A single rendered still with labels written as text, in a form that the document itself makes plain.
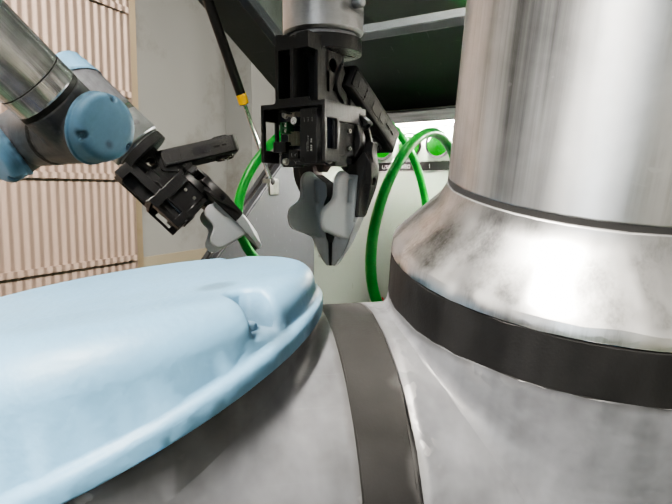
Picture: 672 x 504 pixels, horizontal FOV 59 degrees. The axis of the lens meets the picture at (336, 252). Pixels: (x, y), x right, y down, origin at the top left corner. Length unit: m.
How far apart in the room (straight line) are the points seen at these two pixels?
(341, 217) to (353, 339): 0.41
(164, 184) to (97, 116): 0.20
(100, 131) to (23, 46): 0.10
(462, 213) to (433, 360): 0.04
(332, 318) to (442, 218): 0.04
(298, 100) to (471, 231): 0.39
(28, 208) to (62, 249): 0.27
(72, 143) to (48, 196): 2.45
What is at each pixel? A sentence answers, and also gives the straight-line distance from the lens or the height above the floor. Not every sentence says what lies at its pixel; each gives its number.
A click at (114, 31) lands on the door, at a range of 3.57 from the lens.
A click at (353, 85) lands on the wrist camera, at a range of 0.58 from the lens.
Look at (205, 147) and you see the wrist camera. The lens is 0.86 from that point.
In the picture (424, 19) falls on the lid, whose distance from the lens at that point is 1.05.
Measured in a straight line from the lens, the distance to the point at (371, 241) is 0.72.
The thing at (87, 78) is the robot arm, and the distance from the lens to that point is 0.87.
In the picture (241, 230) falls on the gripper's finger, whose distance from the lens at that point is 0.84.
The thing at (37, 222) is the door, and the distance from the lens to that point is 3.10.
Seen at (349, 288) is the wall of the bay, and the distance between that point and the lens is 1.27.
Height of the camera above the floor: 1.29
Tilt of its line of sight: 6 degrees down
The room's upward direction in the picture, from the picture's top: straight up
